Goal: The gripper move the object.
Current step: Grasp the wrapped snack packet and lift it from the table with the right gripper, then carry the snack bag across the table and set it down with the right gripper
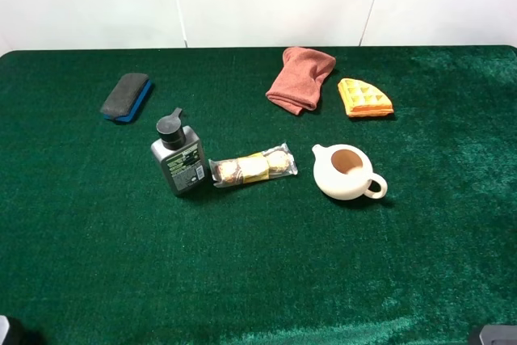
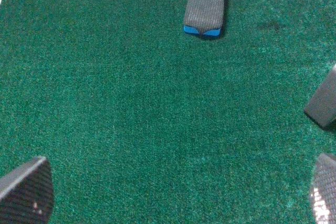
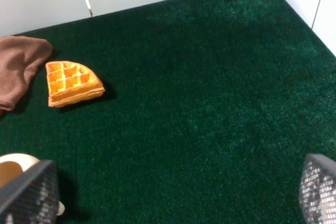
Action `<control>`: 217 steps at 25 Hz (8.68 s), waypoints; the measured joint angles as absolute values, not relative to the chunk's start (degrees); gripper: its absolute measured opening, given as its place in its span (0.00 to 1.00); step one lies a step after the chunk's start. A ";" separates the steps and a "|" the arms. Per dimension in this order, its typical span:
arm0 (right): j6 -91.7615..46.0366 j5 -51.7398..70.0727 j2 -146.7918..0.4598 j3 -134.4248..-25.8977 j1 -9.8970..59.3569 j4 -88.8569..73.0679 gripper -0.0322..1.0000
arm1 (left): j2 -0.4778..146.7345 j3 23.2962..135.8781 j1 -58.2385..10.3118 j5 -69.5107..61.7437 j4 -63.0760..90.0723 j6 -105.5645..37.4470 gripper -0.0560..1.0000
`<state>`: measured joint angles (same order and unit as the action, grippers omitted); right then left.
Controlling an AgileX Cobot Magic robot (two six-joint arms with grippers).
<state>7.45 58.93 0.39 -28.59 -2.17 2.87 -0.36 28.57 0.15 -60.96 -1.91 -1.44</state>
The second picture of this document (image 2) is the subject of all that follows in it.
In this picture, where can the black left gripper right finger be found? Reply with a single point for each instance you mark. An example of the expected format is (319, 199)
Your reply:
(322, 192)

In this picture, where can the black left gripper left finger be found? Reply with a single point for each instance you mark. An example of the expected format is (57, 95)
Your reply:
(27, 193)

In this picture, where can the dark grey pump bottle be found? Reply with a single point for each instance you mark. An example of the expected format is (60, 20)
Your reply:
(321, 106)

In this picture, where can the green felt table mat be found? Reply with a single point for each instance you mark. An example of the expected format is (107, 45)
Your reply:
(143, 123)

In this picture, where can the grey blue board eraser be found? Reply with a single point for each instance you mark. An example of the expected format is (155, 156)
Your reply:
(204, 17)

